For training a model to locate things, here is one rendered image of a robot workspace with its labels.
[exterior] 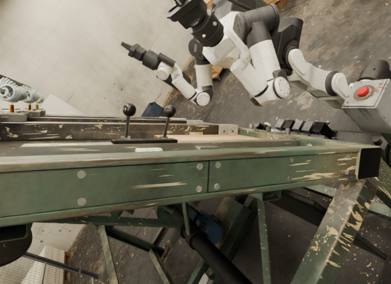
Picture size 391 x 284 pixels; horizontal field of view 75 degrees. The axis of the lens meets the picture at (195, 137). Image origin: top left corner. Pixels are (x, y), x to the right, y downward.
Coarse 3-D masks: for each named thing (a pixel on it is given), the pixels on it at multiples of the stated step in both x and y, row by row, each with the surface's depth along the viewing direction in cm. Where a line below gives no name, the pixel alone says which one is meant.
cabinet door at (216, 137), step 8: (168, 136) 118; (176, 136) 120; (184, 136) 122; (192, 136) 123; (200, 136) 125; (208, 136) 127; (216, 136) 129; (224, 136) 131; (232, 136) 133; (240, 136) 132
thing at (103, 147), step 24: (24, 144) 66; (96, 144) 71; (120, 144) 73; (144, 144) 76; (168, 144) 80; (192, 144) 83; (216, 144) 87; (240, 144) 92; (264, 144) 96; (288, 144) 102
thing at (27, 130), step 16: (0, 80) 96; (0, 112) 94; (16, 112) 95; (16, 128) 97; (32, 128) 99; (48, 128) 102; (64, 128) 104; (80, 128) 107; (96, 128) 110; (112, 128) 112; (144, 128) 119; (160, 128) 122; (176, 128) 126; (192, 128) 129; (208, 128) 133; (224, 128) 137
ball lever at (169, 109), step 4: (164, 108) 75; (168, 108) 74; (172, 108) 74; (164, 112) 75; (168, 112) 74; (172, 112) 74; (168, 116) 75; (172, 116) 75; (168, 120) 77; (168, 124) 78; (164, 132) 80; (160, 136) 81; (164, 136) 80
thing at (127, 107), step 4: (128, 104) 69; (132, 104) 70; (124, 108) 69; (128, 108) 69; (132, 108) 69; (124, 112) 69; (128, 112) 69; (132, 112) 69; (128, 116) 71; (128, 120) 72; (128, 124) 73; (128, 128) 74; (128, 132) 75; (124, 136) 76; (128, 136) 76
